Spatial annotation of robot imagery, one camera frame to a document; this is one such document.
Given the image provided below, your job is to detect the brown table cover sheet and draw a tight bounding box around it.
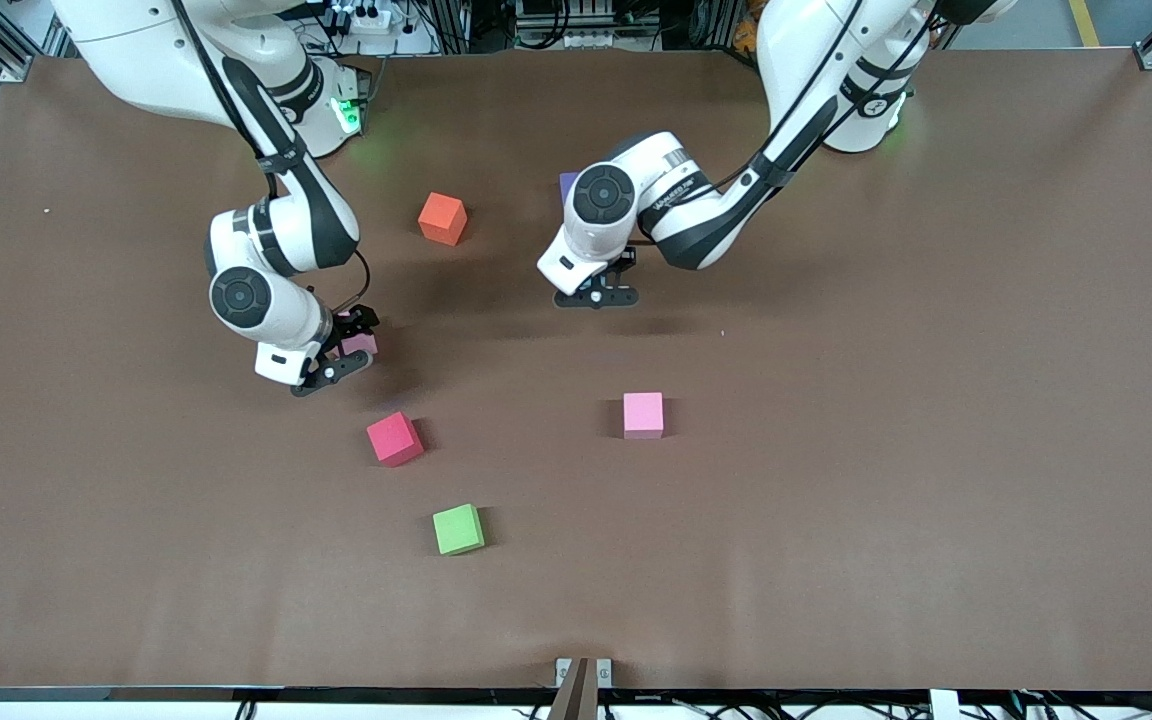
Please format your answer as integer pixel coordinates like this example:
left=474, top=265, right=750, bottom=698
left=0, top=48, right=1152, bottom=691

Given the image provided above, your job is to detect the white power strip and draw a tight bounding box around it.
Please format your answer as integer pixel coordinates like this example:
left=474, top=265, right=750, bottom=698
left=328, top=2, right=395, bottom=33

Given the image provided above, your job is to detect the metal control box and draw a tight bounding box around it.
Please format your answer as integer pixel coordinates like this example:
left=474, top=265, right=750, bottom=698
left=514, top=0, right=665, bottom=51

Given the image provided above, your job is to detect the silver metal bracket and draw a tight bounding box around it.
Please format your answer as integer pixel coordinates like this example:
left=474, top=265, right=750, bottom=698
left=555, top=657, right=614, bottom=691

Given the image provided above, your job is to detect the green foam cube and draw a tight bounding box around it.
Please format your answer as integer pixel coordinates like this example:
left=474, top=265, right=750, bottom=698
left=432, top=503, right=487, bottom=557

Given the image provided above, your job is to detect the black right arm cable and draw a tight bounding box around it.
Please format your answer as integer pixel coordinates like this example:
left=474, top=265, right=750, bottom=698
left=334, top=248, right=373, bottom=313

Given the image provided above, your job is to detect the red foam cube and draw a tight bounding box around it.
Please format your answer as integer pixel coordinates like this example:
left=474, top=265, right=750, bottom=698
left=366, top=411, right=426, bottom=469

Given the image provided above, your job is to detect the orange foam cube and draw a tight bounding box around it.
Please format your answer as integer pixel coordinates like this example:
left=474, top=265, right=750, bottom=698
left=418, top=192, right=469, bottom=247

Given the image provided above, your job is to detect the grey camera pole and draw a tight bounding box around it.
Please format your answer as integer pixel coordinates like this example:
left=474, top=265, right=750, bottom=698
left=547, top=657, right=600, bottom=720

